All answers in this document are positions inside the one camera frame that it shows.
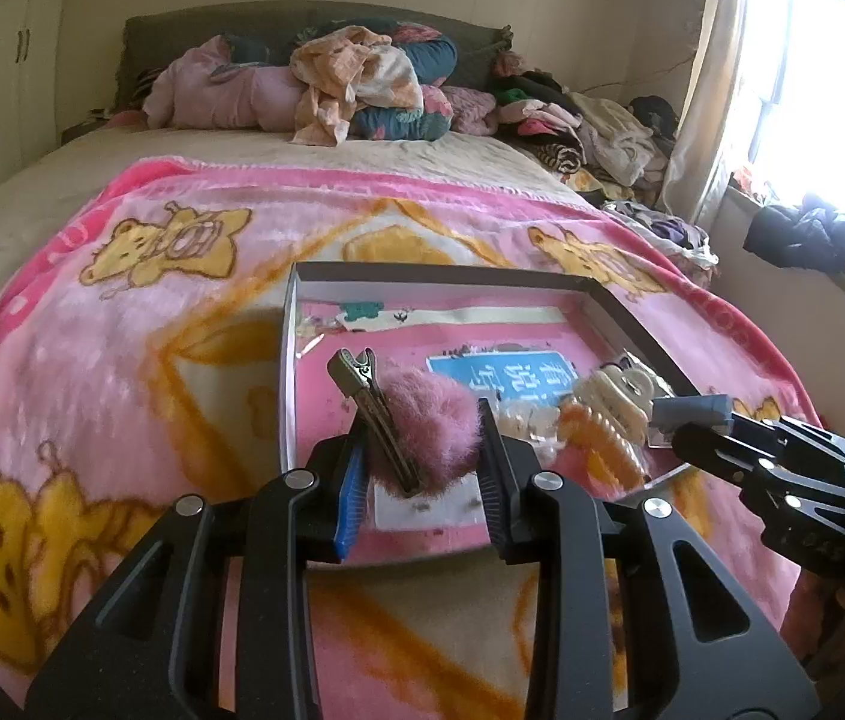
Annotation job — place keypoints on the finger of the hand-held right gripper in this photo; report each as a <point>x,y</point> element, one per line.
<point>722,457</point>
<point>804,441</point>
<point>347,499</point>
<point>492,481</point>

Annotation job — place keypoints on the white jewelry card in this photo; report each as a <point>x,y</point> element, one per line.
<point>437,514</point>

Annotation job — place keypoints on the white small hair clip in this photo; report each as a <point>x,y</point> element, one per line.
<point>531,424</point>

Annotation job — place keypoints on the pink pompom hair clip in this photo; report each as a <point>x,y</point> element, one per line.
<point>430,427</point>

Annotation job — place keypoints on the white claw hair clip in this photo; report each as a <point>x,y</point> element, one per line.
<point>628,390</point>

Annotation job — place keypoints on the shallow cardboard box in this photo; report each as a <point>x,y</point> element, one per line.
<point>617,315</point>

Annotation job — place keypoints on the blue printed card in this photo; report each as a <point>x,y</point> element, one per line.
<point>505,379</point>

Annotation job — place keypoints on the dark jacket on windowsill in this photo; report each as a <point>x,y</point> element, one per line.
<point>804,236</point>

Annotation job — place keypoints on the pink bear printed blanket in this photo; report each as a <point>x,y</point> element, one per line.
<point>92,360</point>

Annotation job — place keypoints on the pile of mixed clothes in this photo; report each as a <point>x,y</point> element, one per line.
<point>602,131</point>

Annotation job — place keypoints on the bright window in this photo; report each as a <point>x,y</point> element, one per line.
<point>834,90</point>

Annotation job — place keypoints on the bed with beige sheet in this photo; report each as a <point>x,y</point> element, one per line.
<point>242,146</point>

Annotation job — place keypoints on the pink fuzzy garment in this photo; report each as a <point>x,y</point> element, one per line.
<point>471,109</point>

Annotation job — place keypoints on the cream curtain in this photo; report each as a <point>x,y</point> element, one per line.
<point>722,75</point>

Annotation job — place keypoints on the peach floral cloth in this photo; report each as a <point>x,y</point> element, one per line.
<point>347,79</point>

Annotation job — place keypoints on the dark blue floral quilt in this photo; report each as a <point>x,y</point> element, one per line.
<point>430,60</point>

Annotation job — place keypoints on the pink quilt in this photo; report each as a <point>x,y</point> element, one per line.
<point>220,90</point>

